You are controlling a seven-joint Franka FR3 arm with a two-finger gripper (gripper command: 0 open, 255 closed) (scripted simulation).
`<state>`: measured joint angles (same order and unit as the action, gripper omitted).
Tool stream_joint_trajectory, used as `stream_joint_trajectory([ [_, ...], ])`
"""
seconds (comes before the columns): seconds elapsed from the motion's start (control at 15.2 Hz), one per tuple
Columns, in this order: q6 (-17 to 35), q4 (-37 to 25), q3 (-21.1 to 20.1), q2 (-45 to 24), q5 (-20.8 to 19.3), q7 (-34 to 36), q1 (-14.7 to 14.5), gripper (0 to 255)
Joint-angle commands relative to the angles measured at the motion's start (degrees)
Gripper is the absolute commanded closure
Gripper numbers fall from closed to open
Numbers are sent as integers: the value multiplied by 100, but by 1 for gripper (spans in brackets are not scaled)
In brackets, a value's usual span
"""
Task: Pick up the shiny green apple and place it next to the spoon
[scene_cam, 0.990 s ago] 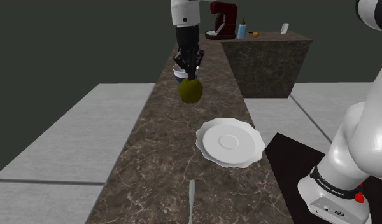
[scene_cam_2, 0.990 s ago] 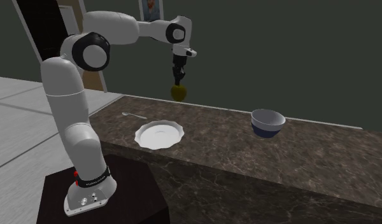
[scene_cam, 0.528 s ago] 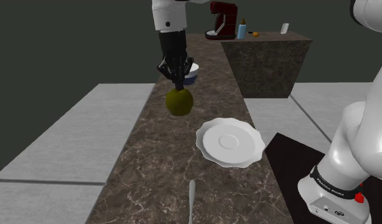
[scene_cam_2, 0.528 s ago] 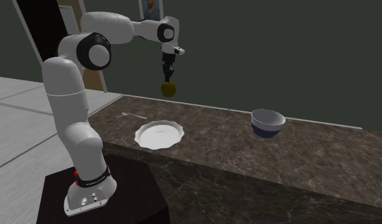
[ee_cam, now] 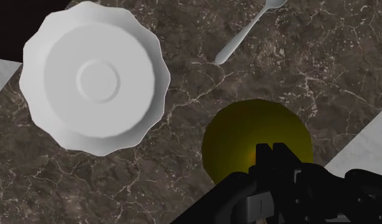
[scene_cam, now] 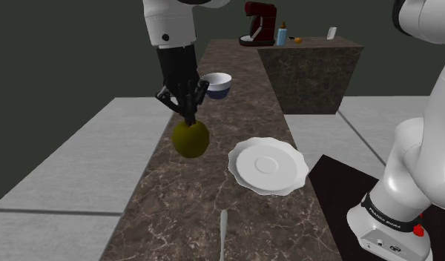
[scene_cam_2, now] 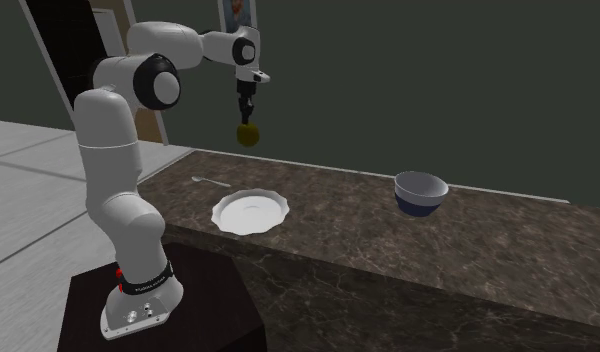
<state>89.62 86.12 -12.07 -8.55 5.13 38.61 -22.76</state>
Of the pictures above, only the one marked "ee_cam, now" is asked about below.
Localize white scalloped plate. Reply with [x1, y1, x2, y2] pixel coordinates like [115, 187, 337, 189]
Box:
[18, 0, 172, 157]

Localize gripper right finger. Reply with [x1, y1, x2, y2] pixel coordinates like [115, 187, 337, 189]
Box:
[272, 142, 382, 224]

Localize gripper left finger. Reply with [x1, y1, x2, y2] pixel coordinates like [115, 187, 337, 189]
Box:
[171, 143, 274, 224]

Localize white spoon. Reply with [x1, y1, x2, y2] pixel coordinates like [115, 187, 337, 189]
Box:
[214, 0, 288, 66]

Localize yellow ball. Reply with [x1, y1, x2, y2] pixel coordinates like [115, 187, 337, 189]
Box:
[201, 98, 314, 186]

